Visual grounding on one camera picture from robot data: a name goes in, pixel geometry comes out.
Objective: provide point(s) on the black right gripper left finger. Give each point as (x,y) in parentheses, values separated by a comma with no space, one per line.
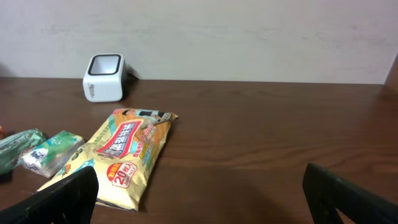
(70,200)

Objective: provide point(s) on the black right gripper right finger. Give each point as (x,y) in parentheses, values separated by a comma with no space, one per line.
(327,193)

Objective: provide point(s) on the small teal tissue pack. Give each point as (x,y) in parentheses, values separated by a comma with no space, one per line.
(49,157)

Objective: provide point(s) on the yellow snack bag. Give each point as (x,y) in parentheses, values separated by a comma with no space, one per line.
(123,152)

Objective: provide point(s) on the light green pack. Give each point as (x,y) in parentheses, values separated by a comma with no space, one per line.
(16,145)

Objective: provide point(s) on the orange snack pack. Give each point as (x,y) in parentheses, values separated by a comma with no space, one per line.
(3,133)

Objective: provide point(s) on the white barcode scanner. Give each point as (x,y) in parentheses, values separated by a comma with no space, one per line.
(104,78)

